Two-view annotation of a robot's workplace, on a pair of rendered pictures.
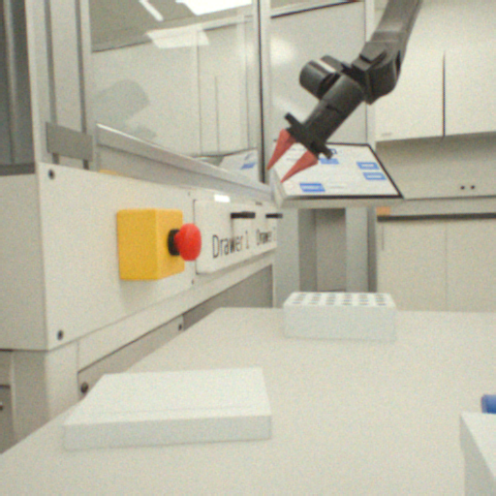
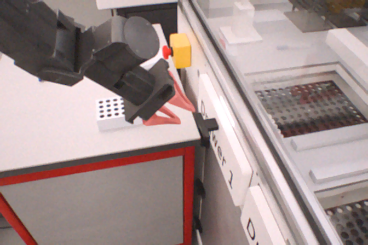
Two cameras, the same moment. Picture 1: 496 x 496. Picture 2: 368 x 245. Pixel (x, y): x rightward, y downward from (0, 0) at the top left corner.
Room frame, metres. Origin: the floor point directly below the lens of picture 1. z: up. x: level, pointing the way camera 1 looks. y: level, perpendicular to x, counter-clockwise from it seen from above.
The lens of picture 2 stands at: (1.18, -0.24, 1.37)
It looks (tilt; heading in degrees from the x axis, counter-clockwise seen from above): 45 degrees down; 154
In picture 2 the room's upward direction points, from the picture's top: straight up
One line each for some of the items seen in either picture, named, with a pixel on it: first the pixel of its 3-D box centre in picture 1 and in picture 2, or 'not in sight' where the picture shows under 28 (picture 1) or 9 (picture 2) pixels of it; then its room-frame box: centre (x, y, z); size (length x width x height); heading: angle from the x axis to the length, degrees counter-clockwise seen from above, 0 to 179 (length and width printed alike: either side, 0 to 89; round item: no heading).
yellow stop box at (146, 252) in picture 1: (155, 242); (179, 50); (0.46, 0.10, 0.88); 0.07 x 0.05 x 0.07; 166
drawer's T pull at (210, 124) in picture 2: (241, 215); (208, 124); (0.78, 0.01, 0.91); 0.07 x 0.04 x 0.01; 166
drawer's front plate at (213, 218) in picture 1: (228, 233); (219, 133); (0.79, 0.04, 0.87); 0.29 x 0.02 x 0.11; 166
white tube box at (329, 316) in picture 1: (339, 314); (120, 111); (0.53, -0.11, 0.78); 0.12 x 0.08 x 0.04; 76
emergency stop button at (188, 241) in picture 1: (184, 242); (167, 52); (0.46, 0.07, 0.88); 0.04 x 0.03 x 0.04; 166
